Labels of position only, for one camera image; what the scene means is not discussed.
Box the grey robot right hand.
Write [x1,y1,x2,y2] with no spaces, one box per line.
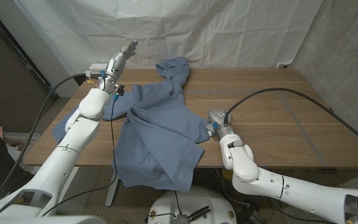
[205,108,241,141]

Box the black antenna pair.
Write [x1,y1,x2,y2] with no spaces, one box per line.
[187,205,211,222]

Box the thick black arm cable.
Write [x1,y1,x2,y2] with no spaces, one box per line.
[223,87,358,154]
[0,73,101,208]

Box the clear plastic storage bin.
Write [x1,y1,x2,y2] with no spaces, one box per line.
[3,133,42,162]

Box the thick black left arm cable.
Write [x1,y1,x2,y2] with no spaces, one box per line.
[0,73,101,208]

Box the blue hoodie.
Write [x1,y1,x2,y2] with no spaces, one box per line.
[52,56,213,193]

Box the grey table leg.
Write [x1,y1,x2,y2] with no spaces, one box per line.
[104,167,119,208]

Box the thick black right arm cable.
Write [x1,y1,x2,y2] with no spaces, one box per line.
[223,87,358,154]

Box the white power strip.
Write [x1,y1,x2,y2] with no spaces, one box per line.
[88,63,110,75]

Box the white creased backdrop sheet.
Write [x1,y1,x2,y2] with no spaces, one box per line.
[12,0,323,77]

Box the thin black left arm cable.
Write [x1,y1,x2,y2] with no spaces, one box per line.
[40,93,118,217]

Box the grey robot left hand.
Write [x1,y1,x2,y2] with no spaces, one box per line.
[99,39,139,96]

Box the white robot torso base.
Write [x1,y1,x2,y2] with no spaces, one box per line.
[147,187,238,224]

